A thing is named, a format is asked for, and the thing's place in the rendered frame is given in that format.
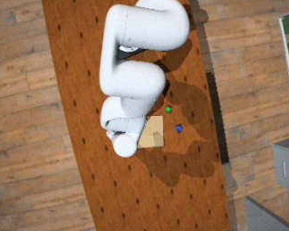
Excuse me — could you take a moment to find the beige flat mat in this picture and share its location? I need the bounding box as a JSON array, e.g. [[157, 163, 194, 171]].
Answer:
[[138, 115, 164, 148]]

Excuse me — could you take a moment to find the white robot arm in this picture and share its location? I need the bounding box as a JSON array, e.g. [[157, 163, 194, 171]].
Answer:
[[100, 0, 190, 158]]

